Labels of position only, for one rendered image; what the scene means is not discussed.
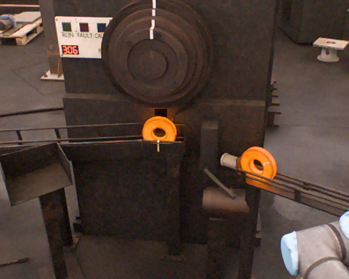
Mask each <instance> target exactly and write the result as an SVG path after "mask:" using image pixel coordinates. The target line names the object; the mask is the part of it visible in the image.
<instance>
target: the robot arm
mask: <svg viewBox="0 0 349 279"><path fill-rule="evenodd" d="M281 250H282V257H283V260H284V263H285V265H286V267H287V269H288V271H289V272H290V274H291V275H292V276H298V275H299V274H300V275H301V277H302V279H349V211H348V212H346V213H345V214H343V215H342V217H341V218H340V220H339V221H335V222H332V223H327V224H323V225H320V226H315V227H311V228H309V229H306V230H302V231H297V232H295V231H294V232H293V233H291V234H287V235H284V236H283V237H282V240H281Z"/></svg>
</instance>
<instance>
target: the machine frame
mask: <svg viewBox="0 0 349 279"><path fill-rule="evenodd" d="M133 1H135V0H53V5H54V12H55V17H114V15H115V14H117V12H118V11H120V10H121V9H123V7H124V6H126V5H127V4H128V3H130V2H133ZM178 1H182V2H184V3H185V4H187V5H188V6H190V7H191V8H192V9H194V10H195V11H196V12H197V13H198V14H199V15H200V17H201V18H202V20H203V21H204V22H205V24H206V26H207V28H208V30H209V33H210V35H211V38H212V45H213V58H212V67H211V72H210V74H209V78H208V80H207V82H206V83H205V85H204V86H203V88H202V89H201V91H200V92H199V93H198V94H197V95H196V96H195V97H193V98H192V99H191V100H189V101H188V102H186V103H184V104H182V105H179V106H175V107H172V108H167V119H169V120H171V121H172V122H173V123H176V124H185V126H181V137H185V134H186V144H187V145H186V151H185V154H184V152H183V160H181V243H184V244H199V245H208V223H209V215H208V214H205V211H202V199H203V190H204V189H206V188H207V187H211V188H213V187H214V188H217V187H218V188H220V186H218V185H217V184H215V182H214V181H213V180H212V179H211V178H210V177H209V176H208V175H206V174H205V173H204V172H202V171H201V170H200V140H201V122H202V119H218V120H219V139H218V162H217V170H216V171H215V172H214V173H213V172H210V173H212V174H213V175H214V176H215V177H216V178H217V179H218V180H219V181H220V182H222V184H223V185H224V186H225V187H226V188H228V189H230V188H232V189H234V188H235V189H246V184H243V183H242V182H239V181H237V179H236V169H233V168H231V167H227V166H222V165H221V163H220V160H221V157H222V155H223V154H224V153H228V154H230V155H232V156H236V157H239V156H241V155H243V153H244V152H245V151H246V150H248V149H250V148H252V147H253V146H258V147H259V148H262V149H263V143H264V138H265V133H266V122H267V116H268V106H269V95H270V85H271V79H272V68H273V58H274V57H275V46H276V36H277V25H278V19H279V9H280V0H178ZM61 59H62V67H63V75H64V81H65V89H66V93H65V94H64V96H63V97H62V101H63V108H64V113H65V120H66V126H83V125H95V124H117V123H128V122H139V121H143V122H144V124H140V125H139V126H140V133H141V135H143V133H142V131H143V128H144V126H145V122H146V121H147V120H149V119H150V118H152V117H157V115H158V112H159V109H154V108H148V107H145V106H140V105H138V104H136V103H134V102H132V101H129V100H128V99H127V98H125V97H124V96H123V95H122V94H121V93H120V92H119V91H117V90H116V89H115V88H114V86H113V85H112V83H111V82H110V81H109V79H108V77H107V75H106V74H105V71H104V68H103V65H102V60H101V58H70V57H61ZM195 103H196V104H197V105H195V106H193V107H191V108H188V109H186V110H184V111H183V112H181V113H178V114H176V115H175V116H174V118H175V121H173V118H172V114H173V113H175V112H177V110H179V109H181V108H183V107H185V106H187V107H188V106H190V105H193V104H195ZM98 129H99V133H100V137H119V136H132V135H137V131H136V125H128V126H105V127H98ZM67 137H68V139H71V138H95V137H97V135H96V132H95V127H83V128H67ZM72 165H73V173H74V180H75V186H76V193H77V201H78V206H79V211H78V212H77V213H76V214H75V215H76V217H75V220H74V222H73V228H74V231H75V232H82V234H83V235H95V236H103V237H117V238H132V239H147V240H154V241H169V222H168V161H167V160H165V159H154V158H128V159H112V160H82V161H72ZM242 227H243V216H241V217H240V216H238V217H236V216H234V217H233V216H229V215H227V216H226V228H225V245H224V246H228V247H236V248H240V247H241V235H242Z"/></svg>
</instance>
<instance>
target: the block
mask: <svg viewBox="0 0 349 279"><path fill-rule="evenodd" d="M218 139H219V120H218V119H202V122H201V140H200V170H201V171H202V172H203V167H205V166H206V165H207V164H209V165H210V168H209V169H208V170H209V172H213V173H214V172H215V171H216V170H217V162H218Z"/></svg>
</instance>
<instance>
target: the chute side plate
mask: <svg viewBox="0 0 349 279"><path fill-rule="evenodd" d="M158 144H159V151H158ZM142 146H143V149H142ZM60 147H61V149H62V150H63V153H64V154H65V156H66V157H67V160H68V161H82V160H112V159H128V158H154V159H165V160H167V154H177V155H179V160H183V144H166V143H155V142H142V144H141V142H127V143H114V144H88V145H62V146H60ZM24 149H30V148H9V149H0V155H4V154H7V153H12V152H17V151H21V150H24Z"/></svg>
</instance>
